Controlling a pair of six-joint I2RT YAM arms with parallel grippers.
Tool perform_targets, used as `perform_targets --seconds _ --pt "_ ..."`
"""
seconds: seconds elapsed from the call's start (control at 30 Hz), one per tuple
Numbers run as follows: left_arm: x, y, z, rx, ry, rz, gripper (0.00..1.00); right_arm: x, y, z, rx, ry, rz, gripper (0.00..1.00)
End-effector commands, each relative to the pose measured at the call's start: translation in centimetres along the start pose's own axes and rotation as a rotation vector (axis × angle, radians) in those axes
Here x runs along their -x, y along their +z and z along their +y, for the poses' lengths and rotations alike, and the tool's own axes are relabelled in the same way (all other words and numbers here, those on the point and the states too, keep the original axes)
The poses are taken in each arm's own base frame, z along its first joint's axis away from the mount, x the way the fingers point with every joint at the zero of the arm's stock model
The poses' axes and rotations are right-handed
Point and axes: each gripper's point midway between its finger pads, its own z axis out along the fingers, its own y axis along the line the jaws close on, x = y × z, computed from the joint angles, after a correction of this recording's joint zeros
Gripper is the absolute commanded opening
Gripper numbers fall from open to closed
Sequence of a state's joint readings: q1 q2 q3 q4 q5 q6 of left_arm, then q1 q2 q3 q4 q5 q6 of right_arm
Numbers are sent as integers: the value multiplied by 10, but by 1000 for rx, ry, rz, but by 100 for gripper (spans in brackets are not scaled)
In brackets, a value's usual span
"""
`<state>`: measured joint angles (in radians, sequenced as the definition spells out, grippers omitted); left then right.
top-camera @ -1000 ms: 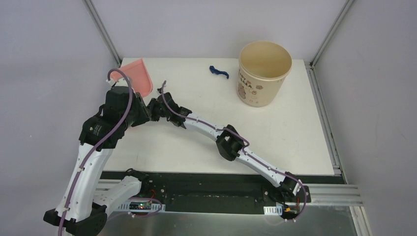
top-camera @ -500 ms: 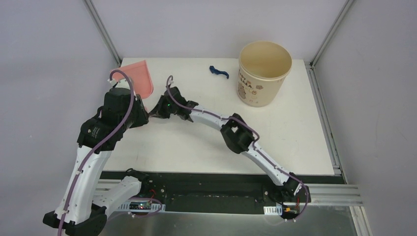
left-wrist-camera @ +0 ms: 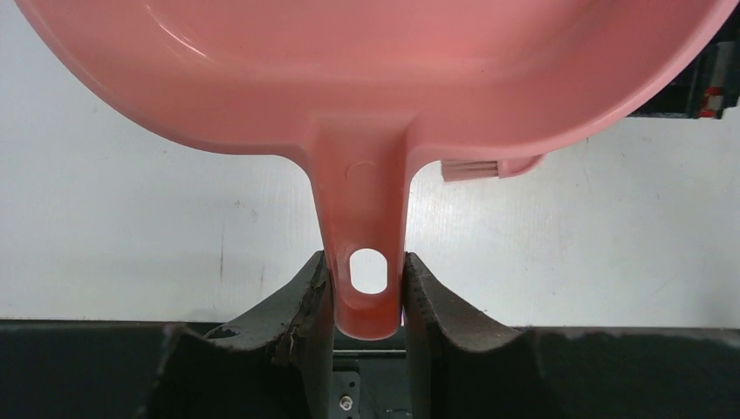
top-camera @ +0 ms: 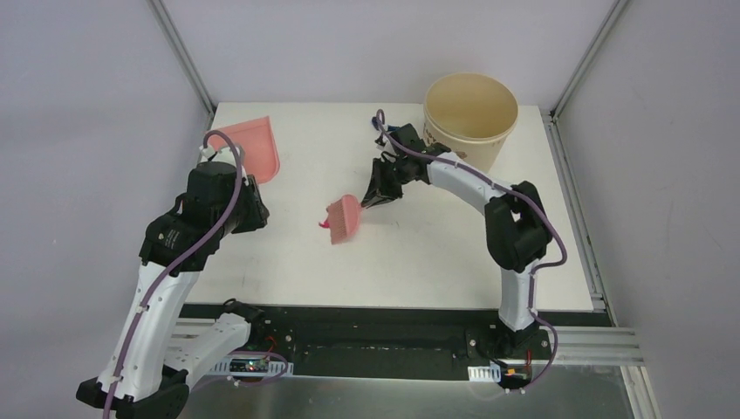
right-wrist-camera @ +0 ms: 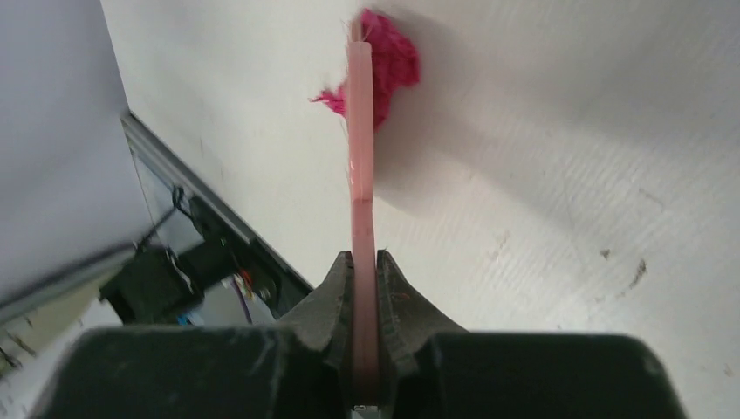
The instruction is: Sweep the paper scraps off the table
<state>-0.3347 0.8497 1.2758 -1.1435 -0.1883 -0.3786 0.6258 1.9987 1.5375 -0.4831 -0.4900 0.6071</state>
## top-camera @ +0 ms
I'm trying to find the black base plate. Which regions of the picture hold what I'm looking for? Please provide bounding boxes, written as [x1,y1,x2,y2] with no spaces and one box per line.
[179,301,613,383]

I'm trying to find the beige paper bucket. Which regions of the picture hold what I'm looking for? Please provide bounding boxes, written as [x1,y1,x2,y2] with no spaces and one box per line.
[422,72,518,172]

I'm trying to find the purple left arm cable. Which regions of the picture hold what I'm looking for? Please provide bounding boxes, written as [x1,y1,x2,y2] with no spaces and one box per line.
[100,129,291,419]

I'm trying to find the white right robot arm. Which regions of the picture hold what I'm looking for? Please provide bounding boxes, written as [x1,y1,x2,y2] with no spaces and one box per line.
[360,117,553,358]

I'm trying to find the pink dustpan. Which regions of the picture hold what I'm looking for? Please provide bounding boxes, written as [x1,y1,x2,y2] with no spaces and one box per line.
[209,116,280,185]

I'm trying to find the pink hand brush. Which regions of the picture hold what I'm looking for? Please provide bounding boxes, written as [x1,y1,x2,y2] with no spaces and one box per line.
[326,195,362,245]

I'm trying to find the right white slotted cable duct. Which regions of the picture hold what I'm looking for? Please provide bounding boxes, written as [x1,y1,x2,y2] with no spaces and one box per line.
[467,364,502,383]

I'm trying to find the white slotted cable duct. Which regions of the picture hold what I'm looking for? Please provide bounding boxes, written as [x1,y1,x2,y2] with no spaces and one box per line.
[467,364,502,383]
[207,355,294,378]

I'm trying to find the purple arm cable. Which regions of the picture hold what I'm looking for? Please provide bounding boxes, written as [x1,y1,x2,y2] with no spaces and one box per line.
[374,108,570,395]
[100,129,291,419]

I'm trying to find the blue paper scrap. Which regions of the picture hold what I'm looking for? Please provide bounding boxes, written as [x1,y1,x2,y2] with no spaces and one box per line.
[371,116,399,132]

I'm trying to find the left white slotted cable duct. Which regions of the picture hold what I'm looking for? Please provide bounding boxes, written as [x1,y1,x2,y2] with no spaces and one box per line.
[207,355,294,378]

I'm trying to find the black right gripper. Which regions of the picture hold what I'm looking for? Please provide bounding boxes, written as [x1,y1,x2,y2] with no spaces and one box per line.
[363,157,412,209]

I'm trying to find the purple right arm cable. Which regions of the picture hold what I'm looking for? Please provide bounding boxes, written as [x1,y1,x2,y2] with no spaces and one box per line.
[374,108,570,395]

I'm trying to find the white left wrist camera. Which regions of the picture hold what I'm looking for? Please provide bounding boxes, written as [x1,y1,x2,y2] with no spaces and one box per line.
[198,145,247,178]

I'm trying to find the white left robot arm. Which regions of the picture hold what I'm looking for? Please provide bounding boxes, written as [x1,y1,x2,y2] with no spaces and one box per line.
[76,161,269,418]

